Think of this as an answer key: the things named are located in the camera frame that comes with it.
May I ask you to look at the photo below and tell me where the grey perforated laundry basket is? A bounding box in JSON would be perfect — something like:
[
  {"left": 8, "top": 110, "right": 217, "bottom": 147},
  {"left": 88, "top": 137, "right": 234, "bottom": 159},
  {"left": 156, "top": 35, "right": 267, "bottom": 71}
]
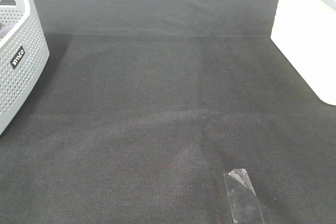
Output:
[{"left": 1, "top": 0, "right": 49, "bottom": 132}]

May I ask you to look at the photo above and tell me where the clear adhesive tape strip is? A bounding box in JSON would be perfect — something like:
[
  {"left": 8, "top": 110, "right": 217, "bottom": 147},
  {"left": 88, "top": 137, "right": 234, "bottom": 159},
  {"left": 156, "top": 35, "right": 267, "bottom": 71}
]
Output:
[{"left": 223, "top": 168, "right": 265, "bottom": 224}]

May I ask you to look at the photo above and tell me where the white plastic storage bin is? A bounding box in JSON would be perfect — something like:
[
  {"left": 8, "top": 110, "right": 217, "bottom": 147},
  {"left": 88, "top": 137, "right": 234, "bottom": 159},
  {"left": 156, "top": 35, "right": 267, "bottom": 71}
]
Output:
[{"left": 270, "top": 0, "right": 335, "bottom": 105}]

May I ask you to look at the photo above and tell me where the black cloth table cover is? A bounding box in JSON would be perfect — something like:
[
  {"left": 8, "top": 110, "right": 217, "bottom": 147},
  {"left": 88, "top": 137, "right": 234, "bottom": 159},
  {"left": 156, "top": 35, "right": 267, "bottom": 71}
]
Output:
[{"left": 1, "top": 0, "right": 335, "bottom": 223}]

